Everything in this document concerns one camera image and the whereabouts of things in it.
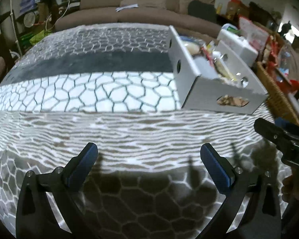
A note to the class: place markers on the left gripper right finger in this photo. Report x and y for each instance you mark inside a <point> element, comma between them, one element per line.
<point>219,168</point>

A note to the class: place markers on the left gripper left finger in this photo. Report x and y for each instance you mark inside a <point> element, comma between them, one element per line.
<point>80,166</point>

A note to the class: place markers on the grey tumbler bottle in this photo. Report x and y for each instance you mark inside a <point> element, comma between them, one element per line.
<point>205,69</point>

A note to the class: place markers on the clear tape roll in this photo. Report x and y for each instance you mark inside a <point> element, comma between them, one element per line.
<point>192,47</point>

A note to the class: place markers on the person right hand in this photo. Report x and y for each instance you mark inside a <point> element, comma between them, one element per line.
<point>290,188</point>

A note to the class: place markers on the wicker basket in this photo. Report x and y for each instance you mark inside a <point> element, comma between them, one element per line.
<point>277,101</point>

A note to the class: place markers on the white cardboard box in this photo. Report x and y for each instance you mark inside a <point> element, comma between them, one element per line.
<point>242,96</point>

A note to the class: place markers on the patterned grey table cloth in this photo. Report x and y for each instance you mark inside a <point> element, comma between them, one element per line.
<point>112,85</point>

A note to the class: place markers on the white tissue pack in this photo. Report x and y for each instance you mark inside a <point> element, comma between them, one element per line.
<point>239,45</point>

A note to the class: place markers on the green bag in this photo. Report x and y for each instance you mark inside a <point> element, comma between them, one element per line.
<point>30,39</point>

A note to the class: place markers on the black cushion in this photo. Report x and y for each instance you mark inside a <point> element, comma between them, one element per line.
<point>202,10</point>

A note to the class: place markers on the white paper on sofa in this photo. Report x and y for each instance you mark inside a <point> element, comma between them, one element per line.
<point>132,6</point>

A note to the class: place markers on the brown sofa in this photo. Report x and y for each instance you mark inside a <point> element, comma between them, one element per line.
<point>162,12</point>

